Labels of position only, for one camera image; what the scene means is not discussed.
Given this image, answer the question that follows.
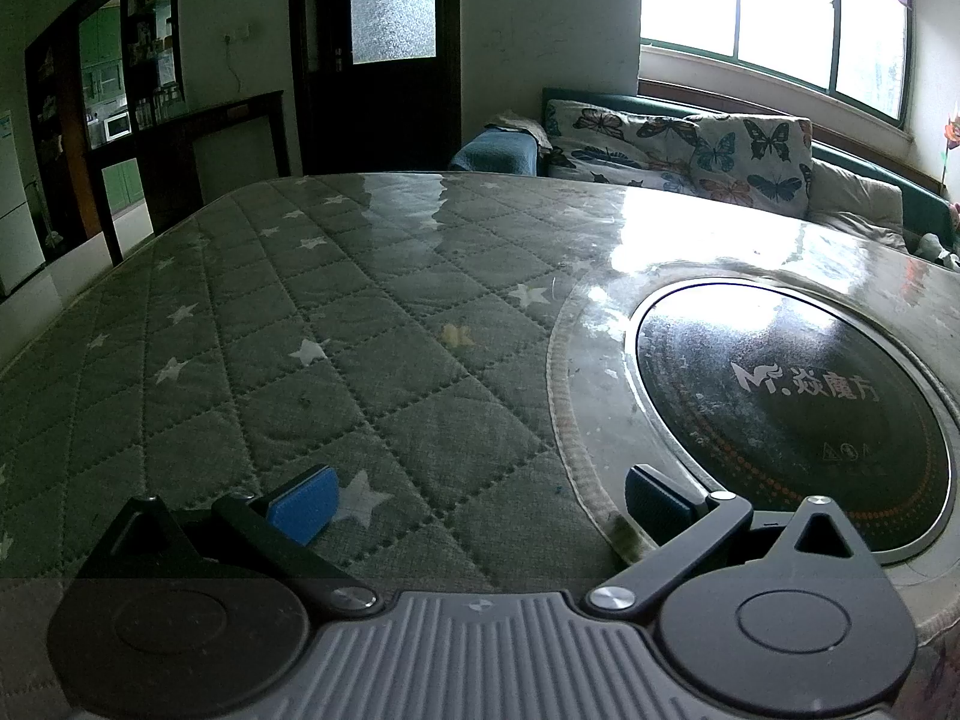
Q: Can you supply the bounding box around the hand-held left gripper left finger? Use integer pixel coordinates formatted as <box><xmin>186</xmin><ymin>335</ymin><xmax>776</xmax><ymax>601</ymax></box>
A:
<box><xmin>97</xmin><ymin>465</ymin><xmax>381</xmax><ymax>612</ymax></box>

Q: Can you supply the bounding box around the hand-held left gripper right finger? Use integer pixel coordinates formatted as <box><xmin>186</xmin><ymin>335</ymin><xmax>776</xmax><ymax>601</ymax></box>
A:
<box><xmin>587</xmin><ymin>463</ymin><xmax>882</xmax><ymax>622</ymax></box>

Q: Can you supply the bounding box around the round black induction cooktop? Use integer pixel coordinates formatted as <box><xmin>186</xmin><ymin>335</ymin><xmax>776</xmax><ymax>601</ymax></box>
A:
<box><xmin>630</xmin><ymin>277</ymin><xmax>955</xmax><ymax>567</ymax></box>

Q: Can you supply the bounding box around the grey star quilted tablecloth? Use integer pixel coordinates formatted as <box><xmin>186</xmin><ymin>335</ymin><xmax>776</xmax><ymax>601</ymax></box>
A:
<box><xmin>0</xmin><ymin>171</ymin><xmax>960</xmax><ymax>646</ymax></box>

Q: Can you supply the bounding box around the butterfly print pillow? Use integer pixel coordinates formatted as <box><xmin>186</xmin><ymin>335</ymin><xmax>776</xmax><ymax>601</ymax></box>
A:
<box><xmin>690</xmin><ymin>114</ymin><xmax>815</xmax><ymax>215</ymax></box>
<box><xmin>544</xmin><ymin>97</ymin><xmax>702</xmax><ymax>188</ymax></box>

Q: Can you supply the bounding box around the beige cushion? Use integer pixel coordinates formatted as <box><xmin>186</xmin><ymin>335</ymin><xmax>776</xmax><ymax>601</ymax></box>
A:
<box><xmin>808</xmin><ymin>161</ymin><xmax>906</xmax><ymax>230</ymax></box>

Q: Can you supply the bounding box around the grey plush toy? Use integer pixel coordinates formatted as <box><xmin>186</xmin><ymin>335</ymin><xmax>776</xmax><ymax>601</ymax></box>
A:
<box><xmin>919</xmin><ymin>232</ymin><xmax>960</xmax><ymax>271</ymax></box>

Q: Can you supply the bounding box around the dark wooden door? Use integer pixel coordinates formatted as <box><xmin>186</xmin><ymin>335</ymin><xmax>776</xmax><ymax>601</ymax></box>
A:
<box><xmin>289</xmin><ymin>0</ymin><xmax>462</xmax><ymax>177</ymax></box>

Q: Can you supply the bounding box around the blue towel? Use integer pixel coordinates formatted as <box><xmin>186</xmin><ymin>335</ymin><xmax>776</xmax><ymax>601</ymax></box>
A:
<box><xmin>450</xmin><ymin>127</ymin><xmax>542</xmax><ymax>175</ymax></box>

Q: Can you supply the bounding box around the white refrigerator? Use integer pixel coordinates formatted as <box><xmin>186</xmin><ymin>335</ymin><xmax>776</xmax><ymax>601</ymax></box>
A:
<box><xmin>0</xmin><ymin>111</ymin><xmax>46</xmax><ymax>297</ymax></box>

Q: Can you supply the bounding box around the dark wooden console table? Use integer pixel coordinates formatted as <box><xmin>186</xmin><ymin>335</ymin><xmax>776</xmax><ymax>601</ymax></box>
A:
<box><xmin>84</xmin><ymin>90</ymin><xmax>292</xmax><ymax>265</ymax></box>

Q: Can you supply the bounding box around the dark green sofa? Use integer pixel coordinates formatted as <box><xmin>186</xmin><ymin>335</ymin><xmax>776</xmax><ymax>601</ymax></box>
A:
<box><xmin>450</xmin><ymin>86</ymin><xmax>960</xmax><ymax>256</ymax></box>

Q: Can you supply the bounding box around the white cloth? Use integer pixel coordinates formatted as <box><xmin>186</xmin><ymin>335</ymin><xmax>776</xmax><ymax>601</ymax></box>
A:
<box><xmin>486</xmin><ymin>111</ymin><xmax>547</xmax><ymax>134</ymax></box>

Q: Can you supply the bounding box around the row of glass jars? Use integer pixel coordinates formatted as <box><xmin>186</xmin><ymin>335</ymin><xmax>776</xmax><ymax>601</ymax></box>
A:
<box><xmin>131</xmin><ymin>84</ymin><xmax>185</xmax><ymax>128</ymax></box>

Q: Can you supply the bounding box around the dark wooden shelf cabinet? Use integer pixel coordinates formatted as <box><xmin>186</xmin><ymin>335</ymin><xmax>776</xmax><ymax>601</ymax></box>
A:
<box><xmin>25</xmin><ymin>0</ymin><xmax>185</xmax><ymax>248</ymax></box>

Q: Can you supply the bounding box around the colourful pinwheel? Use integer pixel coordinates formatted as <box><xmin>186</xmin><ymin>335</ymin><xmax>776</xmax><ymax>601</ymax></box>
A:
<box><xmin>939</xmin><ymin>112</ymin><xmax>960</xmax><ymax>188</ymax></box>

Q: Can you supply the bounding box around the green framed window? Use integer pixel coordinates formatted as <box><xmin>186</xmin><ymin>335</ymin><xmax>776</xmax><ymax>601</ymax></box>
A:
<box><xmin>639</xmin><ymin>0</ymin><xmax>920</xmax><ymax>128</ymax></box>

